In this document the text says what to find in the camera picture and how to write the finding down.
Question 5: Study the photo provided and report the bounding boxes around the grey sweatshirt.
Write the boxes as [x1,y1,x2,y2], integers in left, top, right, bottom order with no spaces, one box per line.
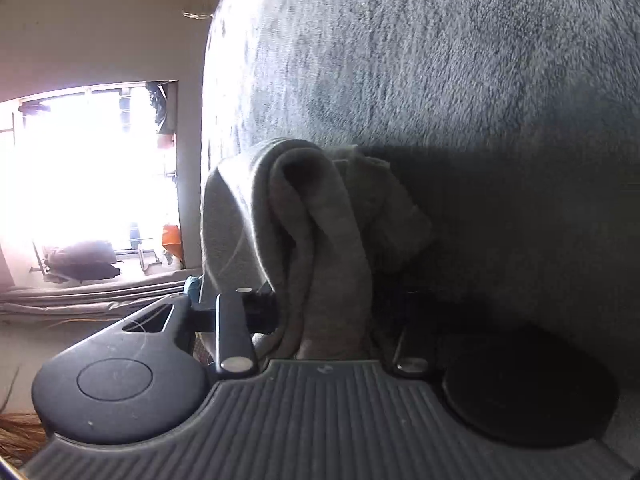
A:
[201,139,432,360]

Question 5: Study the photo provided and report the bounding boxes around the dark clothes on sill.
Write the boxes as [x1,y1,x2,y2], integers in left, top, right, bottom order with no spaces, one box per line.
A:
[145,81,168,127]

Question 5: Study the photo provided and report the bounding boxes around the teal blue duvet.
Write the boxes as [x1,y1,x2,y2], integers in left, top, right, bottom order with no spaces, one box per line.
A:
[183,275,203,306]

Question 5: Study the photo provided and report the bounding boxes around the orange bag on sill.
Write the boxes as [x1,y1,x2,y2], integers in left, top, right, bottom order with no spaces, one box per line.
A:
[162,224,183,262]

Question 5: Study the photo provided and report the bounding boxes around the grey window curtain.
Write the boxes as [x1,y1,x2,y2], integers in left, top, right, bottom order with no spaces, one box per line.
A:
[1,278,186,318]

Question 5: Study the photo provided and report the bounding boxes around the coat on rack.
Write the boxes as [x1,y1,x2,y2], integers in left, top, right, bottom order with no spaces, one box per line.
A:
[44,240,120,283]

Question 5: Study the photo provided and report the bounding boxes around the person's brown hair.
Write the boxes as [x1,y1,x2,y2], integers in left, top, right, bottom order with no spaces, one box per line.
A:
[0,368,49,466]

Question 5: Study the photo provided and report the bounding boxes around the grey bed sheet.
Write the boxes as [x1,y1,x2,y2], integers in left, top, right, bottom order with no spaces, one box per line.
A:
[202,0,639,463]

